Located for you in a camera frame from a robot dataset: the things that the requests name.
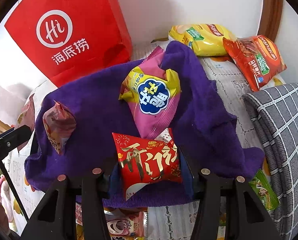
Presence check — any red gold festive packet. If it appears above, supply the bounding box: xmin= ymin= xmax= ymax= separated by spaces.
xmin=112 ymin=128 xmax=182 ymax=200

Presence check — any green rice cracker bag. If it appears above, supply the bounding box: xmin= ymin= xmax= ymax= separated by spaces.
xmin=249 ymin=170 xmax=280 ymax=211

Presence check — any panda red snack packet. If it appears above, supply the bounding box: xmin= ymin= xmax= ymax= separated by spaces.
xmin=42 ymin=101 xmax=77 ymax=155

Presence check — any white plastic bag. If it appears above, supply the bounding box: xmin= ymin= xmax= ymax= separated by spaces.
xmin=0 ymin=83 xmax=32 ymax=126

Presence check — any fruit print tablecloth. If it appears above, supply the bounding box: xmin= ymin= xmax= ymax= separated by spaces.
xmin=0 ymin=37 xmax=288 ymax=240

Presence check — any purple towel tray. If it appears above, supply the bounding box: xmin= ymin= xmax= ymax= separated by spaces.
xmin=24 ymin=40 xmax=265 ymax=208

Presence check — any pink bear snack packet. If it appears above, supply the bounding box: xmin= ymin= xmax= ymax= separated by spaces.
xmin=74 ymin=203 xmax=146 ymax=238

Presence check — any grey checked folded cloth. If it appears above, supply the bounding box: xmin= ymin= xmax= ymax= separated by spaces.
xmin=243 ymin=83 xmax=298 ymax=239

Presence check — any pink yellow chips bag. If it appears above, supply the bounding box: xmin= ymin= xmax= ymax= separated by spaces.
xmin=119 ymin=46 xmax=181 ymax=139

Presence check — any red paper shopping bag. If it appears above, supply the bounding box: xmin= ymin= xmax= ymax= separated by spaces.
xmin=5 ymin=0 xmax=132 ymax=86

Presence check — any red orange chips bag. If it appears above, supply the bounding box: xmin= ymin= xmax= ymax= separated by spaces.
xmin=223 ymin=35 xmax=287 ymax=92

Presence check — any yellow potato chips bag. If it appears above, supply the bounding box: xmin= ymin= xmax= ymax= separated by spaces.
xmin=169 ymin=24 xmax=236 ymax=57

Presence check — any brown wooden door frame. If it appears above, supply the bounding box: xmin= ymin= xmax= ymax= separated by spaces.
xmin=258 ymin=0 xmax=283 ymax=41

